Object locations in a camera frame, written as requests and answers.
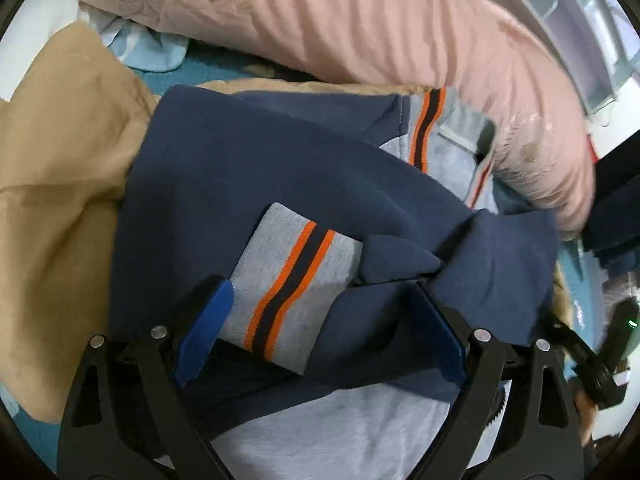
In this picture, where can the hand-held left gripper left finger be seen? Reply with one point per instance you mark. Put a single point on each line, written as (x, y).
(207, 330)

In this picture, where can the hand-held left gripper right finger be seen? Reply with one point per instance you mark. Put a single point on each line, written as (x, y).
(440, 340)

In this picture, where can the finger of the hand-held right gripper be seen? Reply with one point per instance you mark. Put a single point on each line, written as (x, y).
(582, 357)

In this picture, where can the navy grey sweatshirt orange stripes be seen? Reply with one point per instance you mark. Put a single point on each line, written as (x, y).
(250, 170)

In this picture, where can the tan jacket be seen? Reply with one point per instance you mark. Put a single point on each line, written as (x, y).
(60, 185)

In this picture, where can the navy yellow puffer jacket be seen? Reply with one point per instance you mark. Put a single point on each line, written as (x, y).
(617, 210)

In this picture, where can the teal quilted bed sheet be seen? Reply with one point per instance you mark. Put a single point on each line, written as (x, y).
(210, 62)

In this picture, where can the light blue patterned pillow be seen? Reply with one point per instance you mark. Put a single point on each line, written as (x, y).
(145, 47)

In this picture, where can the pink quilt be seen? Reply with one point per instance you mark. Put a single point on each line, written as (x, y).
(350, 25)

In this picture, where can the lavender wall shelf unit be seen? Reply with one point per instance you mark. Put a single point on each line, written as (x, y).
(565, 15)

